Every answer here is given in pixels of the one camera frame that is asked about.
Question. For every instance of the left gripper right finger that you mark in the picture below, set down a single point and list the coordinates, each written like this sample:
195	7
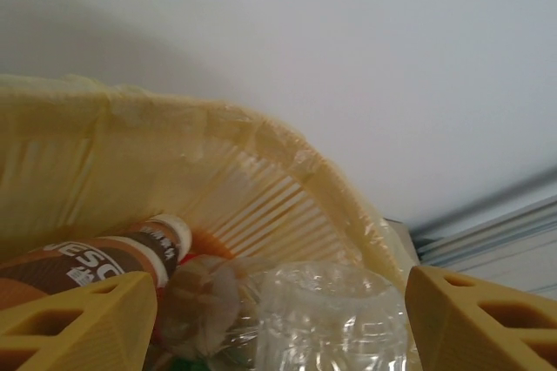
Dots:
487	332

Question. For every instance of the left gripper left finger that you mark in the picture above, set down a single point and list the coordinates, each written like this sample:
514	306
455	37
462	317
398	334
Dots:
65	332

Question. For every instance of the yellow plastic waste bin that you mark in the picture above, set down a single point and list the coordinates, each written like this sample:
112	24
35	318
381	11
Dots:
270	197

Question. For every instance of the brown Nescafe coffee bottle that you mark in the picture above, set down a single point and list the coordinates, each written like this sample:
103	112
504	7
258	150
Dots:
109	258

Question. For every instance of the aluminium side rail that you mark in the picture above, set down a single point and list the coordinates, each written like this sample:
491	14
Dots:
500	231

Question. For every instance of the crushed clear unlabelled bottle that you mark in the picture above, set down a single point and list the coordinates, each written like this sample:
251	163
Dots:
330	319

